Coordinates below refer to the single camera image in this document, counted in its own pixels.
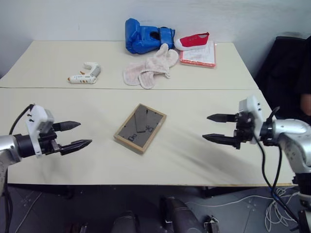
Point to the pink striped cloth bib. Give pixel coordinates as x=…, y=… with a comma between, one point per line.
x=133, y=74

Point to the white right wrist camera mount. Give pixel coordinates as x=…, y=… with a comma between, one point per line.
x=252, y=106

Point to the large dark rounded shape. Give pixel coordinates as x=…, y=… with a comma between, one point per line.
x=184, y=216

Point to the white orange toy gun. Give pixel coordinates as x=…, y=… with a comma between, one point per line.
x=85, y=78

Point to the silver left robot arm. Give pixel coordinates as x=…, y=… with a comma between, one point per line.
x=9, y=145

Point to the wooden picture frame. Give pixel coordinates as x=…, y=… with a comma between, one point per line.
x=139, y=128

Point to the black chair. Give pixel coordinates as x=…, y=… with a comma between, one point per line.
x=281, y=70

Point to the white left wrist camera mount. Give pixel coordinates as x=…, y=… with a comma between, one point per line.
x=36, y=115

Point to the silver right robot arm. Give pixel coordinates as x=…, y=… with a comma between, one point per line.
x=291, y=136

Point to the red white canvas shoe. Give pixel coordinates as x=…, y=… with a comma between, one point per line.
x=193, y=41

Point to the fluffy cream mitten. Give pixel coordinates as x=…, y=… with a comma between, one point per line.
x=164, y=59

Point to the orange document folder with papers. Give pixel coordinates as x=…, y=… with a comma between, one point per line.
x=199, y=57

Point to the small black clamp shape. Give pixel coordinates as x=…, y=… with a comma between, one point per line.
x=211, y=224

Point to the dark reddish rounded object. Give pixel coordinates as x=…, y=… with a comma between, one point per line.
x=306, y=104

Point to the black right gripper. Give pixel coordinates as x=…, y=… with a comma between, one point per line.
x=244, y=131

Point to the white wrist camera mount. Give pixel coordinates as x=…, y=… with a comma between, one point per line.
x=252, y=106
x=36, y=115

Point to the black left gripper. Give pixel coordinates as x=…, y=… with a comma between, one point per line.
x=48, y=143

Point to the small dark rounded shape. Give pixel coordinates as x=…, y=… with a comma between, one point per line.
x=126, y=223

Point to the blue boxing glove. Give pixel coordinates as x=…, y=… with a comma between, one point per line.
x=142, y=36

